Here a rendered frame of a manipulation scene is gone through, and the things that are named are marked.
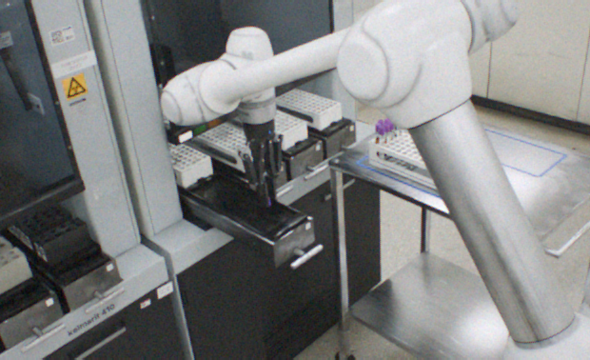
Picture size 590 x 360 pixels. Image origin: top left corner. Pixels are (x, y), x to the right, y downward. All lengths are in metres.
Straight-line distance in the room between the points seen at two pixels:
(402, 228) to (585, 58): 1.30
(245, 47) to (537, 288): 0.78
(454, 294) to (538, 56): 1.83
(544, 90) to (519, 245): 2.79
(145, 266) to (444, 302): 0.97
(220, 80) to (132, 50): 0.30
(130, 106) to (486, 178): 0.89
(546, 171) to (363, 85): 0.95
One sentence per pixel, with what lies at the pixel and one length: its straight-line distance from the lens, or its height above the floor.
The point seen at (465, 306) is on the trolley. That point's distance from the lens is 2.17.
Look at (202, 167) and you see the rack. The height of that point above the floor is 0.85.
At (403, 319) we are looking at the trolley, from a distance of 2.11.
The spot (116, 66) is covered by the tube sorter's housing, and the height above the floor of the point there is 1.20.
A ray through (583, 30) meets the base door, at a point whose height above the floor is 0.56.
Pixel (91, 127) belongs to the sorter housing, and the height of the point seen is 1.09.
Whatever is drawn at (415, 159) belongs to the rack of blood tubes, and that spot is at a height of 0.88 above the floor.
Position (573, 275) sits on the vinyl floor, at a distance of 2.81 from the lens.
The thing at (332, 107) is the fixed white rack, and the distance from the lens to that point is 2.02.
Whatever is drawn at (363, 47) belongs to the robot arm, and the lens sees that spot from 0.91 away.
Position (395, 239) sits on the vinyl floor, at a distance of 2.90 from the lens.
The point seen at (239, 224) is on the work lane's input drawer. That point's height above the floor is 0.80.
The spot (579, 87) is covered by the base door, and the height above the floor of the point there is 0.27.
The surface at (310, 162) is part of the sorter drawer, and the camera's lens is 1.94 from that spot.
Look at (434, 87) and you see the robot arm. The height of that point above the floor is 1.34.
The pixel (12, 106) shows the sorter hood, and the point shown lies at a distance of 1.45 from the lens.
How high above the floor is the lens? 1.72
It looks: 32 degrees down
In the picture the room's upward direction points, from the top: 5 degrees counter-clockwise
